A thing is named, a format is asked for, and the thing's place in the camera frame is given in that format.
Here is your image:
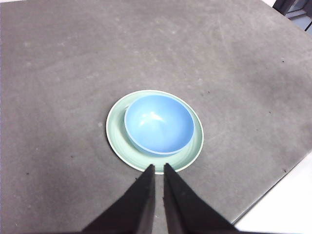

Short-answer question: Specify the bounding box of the pale green round plate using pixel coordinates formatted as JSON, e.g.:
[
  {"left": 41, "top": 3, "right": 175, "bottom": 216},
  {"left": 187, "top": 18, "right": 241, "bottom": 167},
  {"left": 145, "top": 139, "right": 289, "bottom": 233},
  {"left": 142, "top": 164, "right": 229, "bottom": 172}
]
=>
[{"left": 105, "top": 89, "right": 205, "bottom": 176}]

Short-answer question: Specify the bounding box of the dark grey furniture frame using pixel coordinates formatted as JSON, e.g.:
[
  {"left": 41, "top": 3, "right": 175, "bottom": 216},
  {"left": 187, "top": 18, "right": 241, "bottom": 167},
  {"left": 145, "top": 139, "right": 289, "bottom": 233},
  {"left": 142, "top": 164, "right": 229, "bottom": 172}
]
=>
[{"left": 273, "top": 0, "right": 312, "bottom": 32}]

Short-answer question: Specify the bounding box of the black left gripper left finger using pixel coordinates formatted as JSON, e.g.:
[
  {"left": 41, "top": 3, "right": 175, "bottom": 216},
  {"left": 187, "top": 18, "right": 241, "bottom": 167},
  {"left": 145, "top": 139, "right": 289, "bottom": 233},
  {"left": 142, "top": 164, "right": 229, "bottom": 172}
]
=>
[{"left": 81, "top": 164, "right": 156, "bottom": 234}]

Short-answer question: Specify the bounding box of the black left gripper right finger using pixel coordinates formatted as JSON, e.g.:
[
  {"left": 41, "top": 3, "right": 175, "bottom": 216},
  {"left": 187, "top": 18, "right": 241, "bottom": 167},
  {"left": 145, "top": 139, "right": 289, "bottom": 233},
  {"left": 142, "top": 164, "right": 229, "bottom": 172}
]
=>
[{"left": 162, "top": 163, "right": 241, "bottom": 234}]

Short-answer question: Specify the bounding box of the blue ribbed bowl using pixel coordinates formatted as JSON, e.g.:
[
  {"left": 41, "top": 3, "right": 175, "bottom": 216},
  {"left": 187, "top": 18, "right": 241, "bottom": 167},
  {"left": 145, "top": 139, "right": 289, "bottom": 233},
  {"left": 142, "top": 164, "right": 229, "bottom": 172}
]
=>
[{"left": 124, "top": 94, "right": 195, "bottom": 156}]

